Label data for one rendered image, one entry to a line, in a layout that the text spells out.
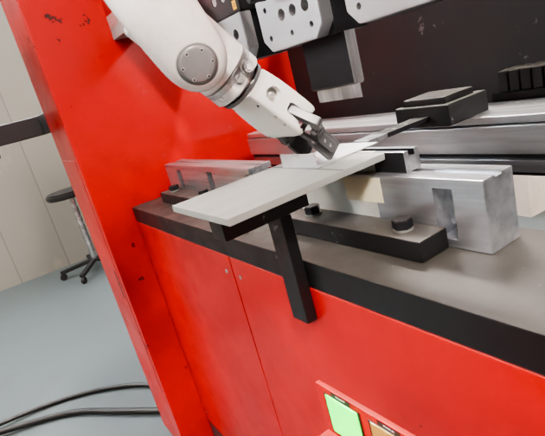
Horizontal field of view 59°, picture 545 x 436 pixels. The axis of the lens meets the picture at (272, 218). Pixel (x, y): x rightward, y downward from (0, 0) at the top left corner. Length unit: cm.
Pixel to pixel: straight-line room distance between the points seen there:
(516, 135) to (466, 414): 46
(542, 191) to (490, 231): 257
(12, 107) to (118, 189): 311
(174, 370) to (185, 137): 76
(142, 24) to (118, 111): 95
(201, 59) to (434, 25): 81
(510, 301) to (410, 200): 21
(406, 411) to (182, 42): 54
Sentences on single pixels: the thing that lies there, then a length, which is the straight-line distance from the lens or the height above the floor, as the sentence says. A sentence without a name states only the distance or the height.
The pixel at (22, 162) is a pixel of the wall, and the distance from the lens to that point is 454.
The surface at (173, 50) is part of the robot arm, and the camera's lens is 56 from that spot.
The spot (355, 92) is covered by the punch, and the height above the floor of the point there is 109.
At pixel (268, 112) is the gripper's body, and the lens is 67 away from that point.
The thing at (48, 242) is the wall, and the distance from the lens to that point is 463.
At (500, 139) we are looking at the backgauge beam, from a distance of 91.
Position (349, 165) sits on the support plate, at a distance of 68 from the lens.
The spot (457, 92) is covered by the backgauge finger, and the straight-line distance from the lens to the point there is 93.
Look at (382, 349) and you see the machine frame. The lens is 67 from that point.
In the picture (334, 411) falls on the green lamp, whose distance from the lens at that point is 52.
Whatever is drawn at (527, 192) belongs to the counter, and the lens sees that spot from 310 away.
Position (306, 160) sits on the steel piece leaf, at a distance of 72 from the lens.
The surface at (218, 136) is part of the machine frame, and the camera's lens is 161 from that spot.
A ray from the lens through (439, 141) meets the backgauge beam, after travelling 98.
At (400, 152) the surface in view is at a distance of 70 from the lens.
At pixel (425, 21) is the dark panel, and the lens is 130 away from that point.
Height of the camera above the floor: 115
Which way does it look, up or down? 16 degrees down
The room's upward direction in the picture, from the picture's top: 15 degrees counter-clockwise
